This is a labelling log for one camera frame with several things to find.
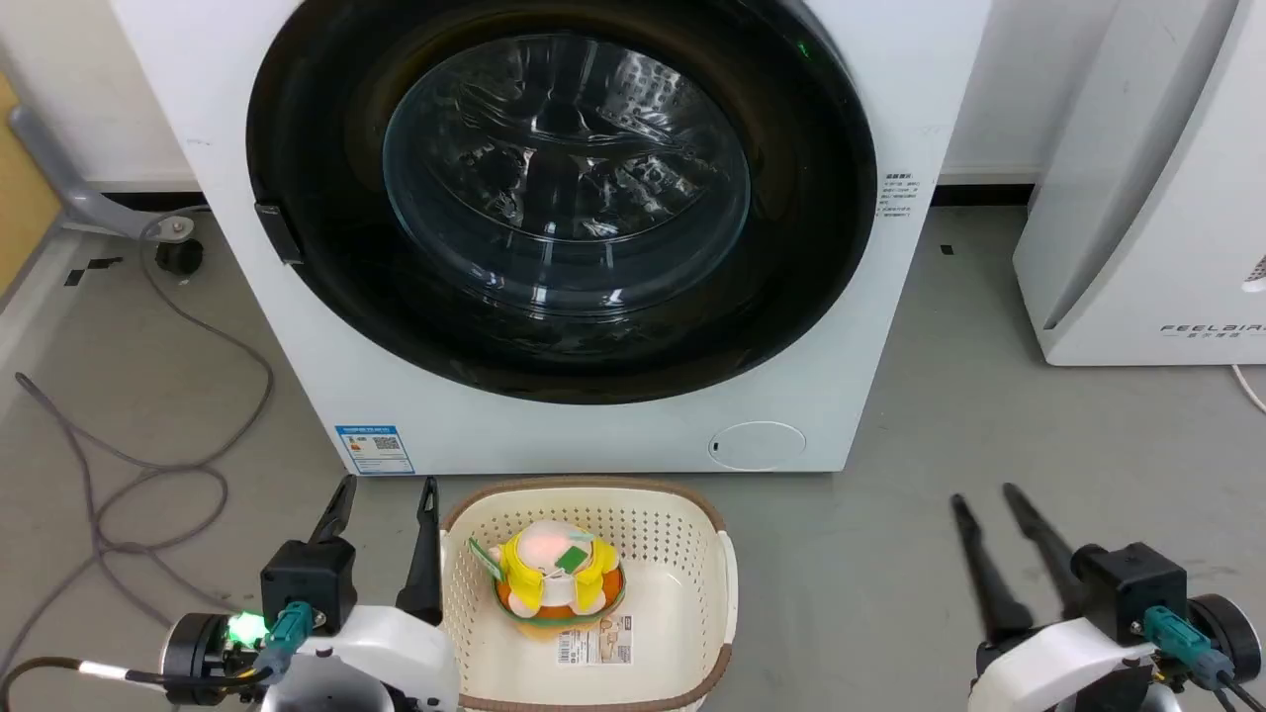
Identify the white front-load washing machine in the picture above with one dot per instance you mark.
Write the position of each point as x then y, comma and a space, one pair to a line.
613, 435

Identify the round white filter cover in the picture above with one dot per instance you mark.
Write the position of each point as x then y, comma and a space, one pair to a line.
758, 445

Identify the white air purifier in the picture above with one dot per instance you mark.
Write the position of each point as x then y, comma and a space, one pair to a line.
1157, 198

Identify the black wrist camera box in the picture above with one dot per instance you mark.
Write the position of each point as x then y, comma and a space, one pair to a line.
1132, 588
309, 585

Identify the round black glass washer door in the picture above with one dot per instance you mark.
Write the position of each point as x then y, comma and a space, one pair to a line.
564, 188

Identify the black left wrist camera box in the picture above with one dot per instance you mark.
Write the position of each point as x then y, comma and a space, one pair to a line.
309, 585

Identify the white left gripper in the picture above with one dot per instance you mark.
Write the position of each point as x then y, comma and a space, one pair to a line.
386, 653

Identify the small text sticker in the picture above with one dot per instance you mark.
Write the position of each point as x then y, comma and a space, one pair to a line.
898, 196

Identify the white printed product tag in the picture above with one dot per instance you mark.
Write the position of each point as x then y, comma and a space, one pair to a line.
596, 643

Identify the yellow wooden panel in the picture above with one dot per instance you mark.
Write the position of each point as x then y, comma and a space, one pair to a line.
22, 198

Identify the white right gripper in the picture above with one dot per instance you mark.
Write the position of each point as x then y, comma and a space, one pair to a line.
1068, 663

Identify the yellow orange plush doll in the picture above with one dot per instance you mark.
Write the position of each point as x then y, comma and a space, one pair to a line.
554, 574

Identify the black caster wheel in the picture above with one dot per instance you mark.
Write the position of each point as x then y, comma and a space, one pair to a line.
179, 257

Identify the blue energy label sticker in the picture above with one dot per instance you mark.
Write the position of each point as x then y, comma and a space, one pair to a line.
374, 450

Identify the grey metal stand leg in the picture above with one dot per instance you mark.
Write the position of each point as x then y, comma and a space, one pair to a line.
69, 183

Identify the cream perforated laundry basket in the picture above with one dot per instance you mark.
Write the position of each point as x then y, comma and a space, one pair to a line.
673, 603

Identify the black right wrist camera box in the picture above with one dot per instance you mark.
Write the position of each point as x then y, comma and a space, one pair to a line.
1132, 588

